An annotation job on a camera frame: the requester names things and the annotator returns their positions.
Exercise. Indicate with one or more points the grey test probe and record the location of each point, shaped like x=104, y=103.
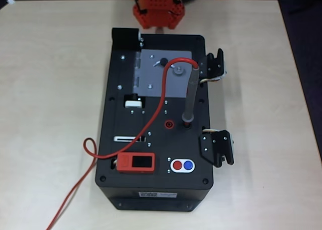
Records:
x=191, y=94

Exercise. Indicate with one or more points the grey metal lid plate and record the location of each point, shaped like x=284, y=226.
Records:
x=151, y=74

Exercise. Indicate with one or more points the red robot arm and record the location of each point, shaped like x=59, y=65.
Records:
x=158, y=11

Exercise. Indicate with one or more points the white slider knob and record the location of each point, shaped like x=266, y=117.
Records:
x=133, y=104

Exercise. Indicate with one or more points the white slot slider bar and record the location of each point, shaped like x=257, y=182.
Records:
x=120, y=139

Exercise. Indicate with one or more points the red and blue buttons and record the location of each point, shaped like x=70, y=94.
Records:
x=172, y=165

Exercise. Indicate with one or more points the red push button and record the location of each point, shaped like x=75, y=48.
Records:
x=178, y=165

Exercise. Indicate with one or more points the blue push button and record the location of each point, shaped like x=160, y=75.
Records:
x=188, y=165

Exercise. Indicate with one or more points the red display module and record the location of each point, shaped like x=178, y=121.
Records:
x=124, y=163

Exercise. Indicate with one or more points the black task board box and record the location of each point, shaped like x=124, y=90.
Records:
x=156, y=182

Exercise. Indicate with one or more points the white barcode label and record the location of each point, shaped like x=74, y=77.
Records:
x=158, y=194

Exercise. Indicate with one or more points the small white plastic clip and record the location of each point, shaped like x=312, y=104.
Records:
x=11, y=1

